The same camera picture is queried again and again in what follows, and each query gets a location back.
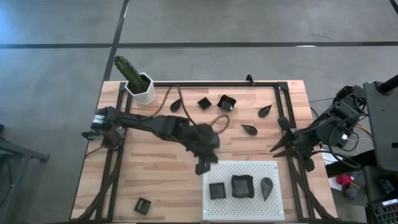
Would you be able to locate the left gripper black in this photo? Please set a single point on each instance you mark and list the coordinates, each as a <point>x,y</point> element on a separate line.
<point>202,141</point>

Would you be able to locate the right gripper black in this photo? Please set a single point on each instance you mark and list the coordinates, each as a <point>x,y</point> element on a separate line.
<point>303,143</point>

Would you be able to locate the small black square plate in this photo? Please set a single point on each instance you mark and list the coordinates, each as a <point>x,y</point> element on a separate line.
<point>217,190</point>
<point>204,103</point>
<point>142,206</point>

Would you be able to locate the black teardrop mini plate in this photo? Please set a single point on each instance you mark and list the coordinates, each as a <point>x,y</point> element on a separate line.
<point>264,112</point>
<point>175,105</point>
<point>250,130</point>
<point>266,186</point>

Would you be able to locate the black wavy square plate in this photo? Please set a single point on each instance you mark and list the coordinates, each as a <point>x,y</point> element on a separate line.
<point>226,103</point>
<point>242,186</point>

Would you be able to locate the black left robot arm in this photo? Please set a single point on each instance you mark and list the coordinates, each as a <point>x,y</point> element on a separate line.
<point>146,123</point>

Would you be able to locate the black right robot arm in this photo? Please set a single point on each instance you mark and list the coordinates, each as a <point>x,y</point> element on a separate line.
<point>345,107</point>

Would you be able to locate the white paper sheet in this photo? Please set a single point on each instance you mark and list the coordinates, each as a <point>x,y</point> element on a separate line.
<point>326,158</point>
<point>333,184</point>

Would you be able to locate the small grey electronics box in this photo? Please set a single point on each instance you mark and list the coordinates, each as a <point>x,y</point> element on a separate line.
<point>343,137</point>

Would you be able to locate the black floor beam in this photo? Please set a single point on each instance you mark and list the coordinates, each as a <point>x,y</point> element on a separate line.
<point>348,166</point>

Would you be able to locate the small red object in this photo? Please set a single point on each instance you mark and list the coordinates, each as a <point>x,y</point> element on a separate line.
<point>343,180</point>

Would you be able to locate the white faceted plant pot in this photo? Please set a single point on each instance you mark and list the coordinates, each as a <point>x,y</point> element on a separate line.
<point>144,97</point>

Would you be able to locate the white perforated raised tray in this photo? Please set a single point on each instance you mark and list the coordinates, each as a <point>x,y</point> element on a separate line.
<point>242,210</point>

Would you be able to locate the small black clamp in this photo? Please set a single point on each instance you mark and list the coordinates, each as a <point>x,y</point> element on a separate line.
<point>249,80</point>

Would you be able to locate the small grey object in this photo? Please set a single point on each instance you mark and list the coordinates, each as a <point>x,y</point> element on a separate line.
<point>350,192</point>

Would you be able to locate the black padded seat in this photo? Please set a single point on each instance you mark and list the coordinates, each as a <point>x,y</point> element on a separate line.
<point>376,183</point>

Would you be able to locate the dark grey equipment cabinet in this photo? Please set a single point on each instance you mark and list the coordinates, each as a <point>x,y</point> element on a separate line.
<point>384,124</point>

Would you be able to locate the tall green cactus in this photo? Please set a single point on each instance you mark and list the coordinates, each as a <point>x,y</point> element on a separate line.
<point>127,70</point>

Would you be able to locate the box of coloured parts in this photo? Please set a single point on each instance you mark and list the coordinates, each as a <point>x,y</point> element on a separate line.
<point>385,213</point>

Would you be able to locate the black round pole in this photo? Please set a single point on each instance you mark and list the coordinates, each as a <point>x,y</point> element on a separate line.
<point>390,85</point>

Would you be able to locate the black metal stand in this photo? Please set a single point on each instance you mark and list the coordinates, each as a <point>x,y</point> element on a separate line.
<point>28,153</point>

